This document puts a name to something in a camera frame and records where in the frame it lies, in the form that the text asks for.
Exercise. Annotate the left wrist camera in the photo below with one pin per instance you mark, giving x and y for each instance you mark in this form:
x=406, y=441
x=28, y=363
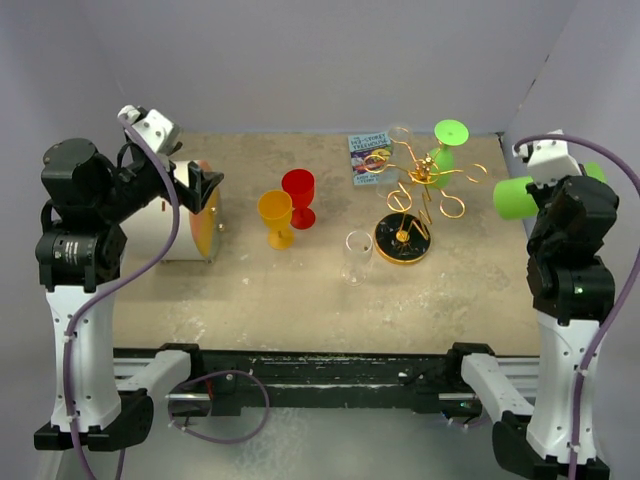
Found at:
x=158, y=131

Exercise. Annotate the orange plastic goblet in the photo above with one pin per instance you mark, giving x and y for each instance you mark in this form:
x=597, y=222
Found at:
x=275, y=209

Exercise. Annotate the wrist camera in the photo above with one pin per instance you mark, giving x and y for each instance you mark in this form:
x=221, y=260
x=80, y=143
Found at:
x=158, y=131
x=547, y=162

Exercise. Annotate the red plastic goblet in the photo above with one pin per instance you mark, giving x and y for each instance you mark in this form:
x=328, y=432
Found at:
x=300, y=185

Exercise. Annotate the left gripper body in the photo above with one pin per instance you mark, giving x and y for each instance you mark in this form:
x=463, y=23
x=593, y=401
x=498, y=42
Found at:
x=135, y=185

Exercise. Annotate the gold wine glass rack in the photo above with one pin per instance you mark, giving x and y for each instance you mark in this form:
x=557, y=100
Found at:
x=403, y=236

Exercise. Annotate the treehouse paperback book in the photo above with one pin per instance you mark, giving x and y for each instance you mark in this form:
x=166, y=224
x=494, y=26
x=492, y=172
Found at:
x=368, y=153

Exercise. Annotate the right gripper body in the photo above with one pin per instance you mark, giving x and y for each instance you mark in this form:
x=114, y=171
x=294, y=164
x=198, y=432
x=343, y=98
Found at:
x=543, y=195

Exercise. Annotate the clear wine glass standing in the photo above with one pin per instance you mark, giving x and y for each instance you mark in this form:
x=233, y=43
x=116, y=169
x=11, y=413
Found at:
x=358, y=249

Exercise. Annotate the green goblet front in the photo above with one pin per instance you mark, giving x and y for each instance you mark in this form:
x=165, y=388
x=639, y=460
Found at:
x=449, y=133

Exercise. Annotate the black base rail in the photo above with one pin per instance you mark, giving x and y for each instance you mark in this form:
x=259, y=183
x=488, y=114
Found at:
x=223, y=382

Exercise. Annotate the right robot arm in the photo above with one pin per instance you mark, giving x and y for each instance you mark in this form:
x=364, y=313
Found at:
x=573, y=292

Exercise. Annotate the green goblet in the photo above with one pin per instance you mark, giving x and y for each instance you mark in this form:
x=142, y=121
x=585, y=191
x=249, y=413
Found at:
x=513, y=199
x=449, y=133

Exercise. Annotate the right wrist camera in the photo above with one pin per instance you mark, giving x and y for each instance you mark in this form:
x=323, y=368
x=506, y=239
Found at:
x=547, y=162

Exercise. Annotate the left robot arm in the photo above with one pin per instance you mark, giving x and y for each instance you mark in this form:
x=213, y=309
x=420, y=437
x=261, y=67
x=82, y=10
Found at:
x=79, y=257

